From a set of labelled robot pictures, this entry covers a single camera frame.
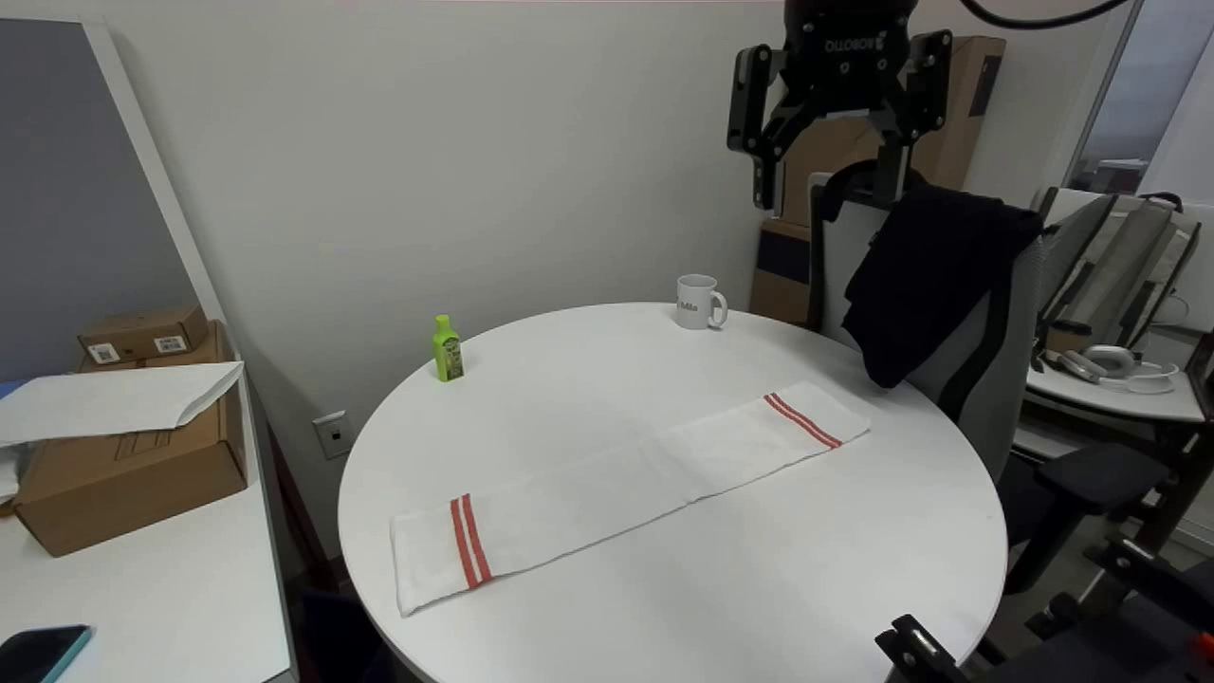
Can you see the white paper sheet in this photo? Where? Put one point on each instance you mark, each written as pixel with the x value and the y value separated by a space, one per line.
pixel 111 405

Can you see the white headphones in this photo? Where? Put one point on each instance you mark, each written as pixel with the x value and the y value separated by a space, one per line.
pixel 1116 367

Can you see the small green bottle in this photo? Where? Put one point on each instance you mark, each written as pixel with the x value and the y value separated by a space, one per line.
pixel 445 350

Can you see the white side desk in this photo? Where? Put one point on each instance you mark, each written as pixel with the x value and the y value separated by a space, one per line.
pixel 182 602

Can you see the black jacket on chair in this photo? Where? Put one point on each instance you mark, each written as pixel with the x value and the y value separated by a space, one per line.
pixel 928 271

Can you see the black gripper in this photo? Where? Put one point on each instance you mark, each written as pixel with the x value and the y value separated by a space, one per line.
pixel 838 57

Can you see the grey office chair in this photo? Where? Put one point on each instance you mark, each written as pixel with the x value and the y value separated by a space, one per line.
pixel 986 405

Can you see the small cardboard box with labels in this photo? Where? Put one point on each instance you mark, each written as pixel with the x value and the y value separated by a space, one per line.
pixel 182 337

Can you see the dark smartphone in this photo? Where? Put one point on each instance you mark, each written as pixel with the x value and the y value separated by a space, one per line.
pixel 40 656

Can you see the grey folded chair stack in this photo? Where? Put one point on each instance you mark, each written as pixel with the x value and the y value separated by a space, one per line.
pixel 1110 265

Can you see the large brown cardboard box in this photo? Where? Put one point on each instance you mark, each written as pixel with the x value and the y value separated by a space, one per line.
pixel 99 486

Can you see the white towel with red stripes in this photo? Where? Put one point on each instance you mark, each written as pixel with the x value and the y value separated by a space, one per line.
pixel 497 534

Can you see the white ceramic mug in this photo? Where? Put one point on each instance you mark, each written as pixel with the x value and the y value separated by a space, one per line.
pixel 700 307

